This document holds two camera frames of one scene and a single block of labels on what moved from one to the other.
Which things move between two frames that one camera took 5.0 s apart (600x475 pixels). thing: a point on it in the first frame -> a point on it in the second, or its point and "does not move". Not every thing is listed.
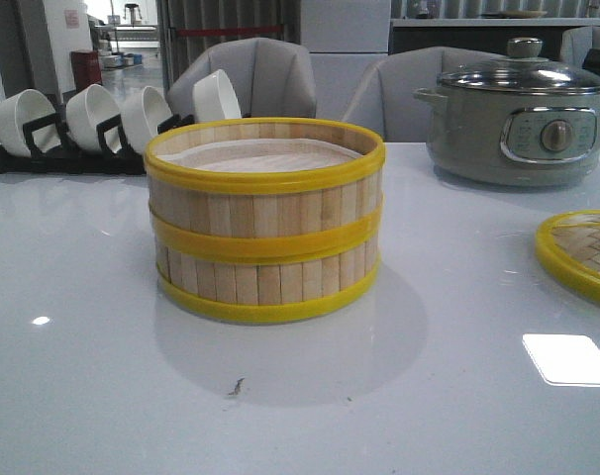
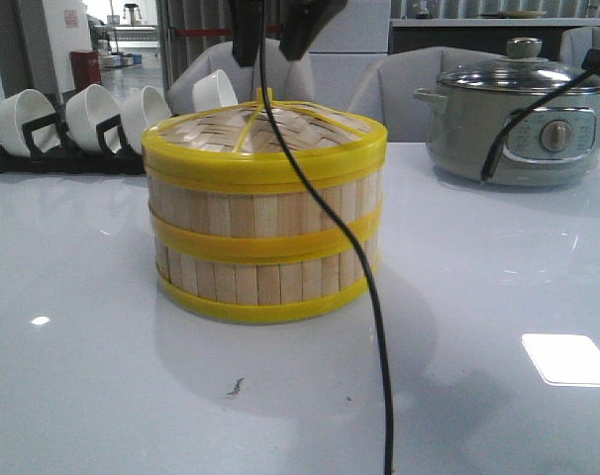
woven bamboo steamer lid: x=580 y=247 -> x=234 y=147
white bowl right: x=215 y=99 does not move
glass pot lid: x=525 y=71 does not move
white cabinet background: x=344 y=38 does not move
